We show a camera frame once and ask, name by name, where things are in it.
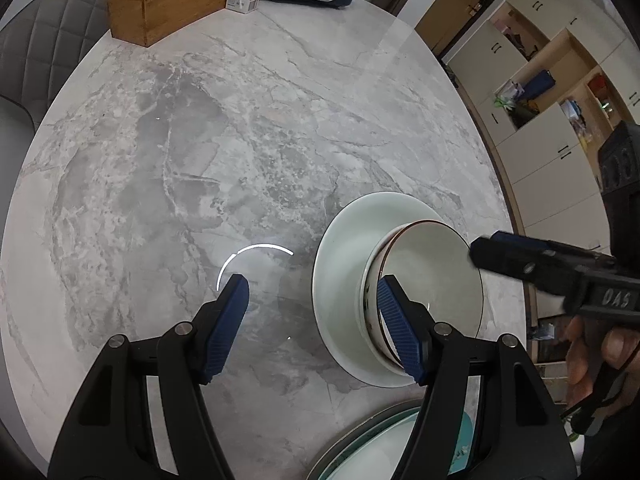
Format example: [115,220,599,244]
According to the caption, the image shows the white and wood storage cabinet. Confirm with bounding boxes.
[442,0,640,241]

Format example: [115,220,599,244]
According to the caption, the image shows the person's right hand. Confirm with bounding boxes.
[565,316,640,387]

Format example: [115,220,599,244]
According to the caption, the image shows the white bowl brown rim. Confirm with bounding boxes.
[359,220,485,379]

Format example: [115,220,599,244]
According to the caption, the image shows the blue folded bag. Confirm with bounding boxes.
[521,71,556,102]

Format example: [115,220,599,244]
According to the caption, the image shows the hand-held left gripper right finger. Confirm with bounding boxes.
[376,275,578,480]

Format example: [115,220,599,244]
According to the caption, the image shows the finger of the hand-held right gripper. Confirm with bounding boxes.
[469,239,587,292]
[492,231,617,267]

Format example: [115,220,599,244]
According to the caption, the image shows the grey quilted chair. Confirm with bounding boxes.
[0,0,132,161]

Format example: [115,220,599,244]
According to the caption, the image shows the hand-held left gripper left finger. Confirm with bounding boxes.
[47,274,250,480]

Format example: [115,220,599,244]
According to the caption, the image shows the brown wooden door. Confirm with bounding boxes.
[414,0,521,58]

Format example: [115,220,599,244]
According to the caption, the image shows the wooden tissue box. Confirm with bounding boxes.
[107,0,234,49]

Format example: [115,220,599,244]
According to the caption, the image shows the white plate with dark rim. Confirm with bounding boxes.
[306,399,426,480]

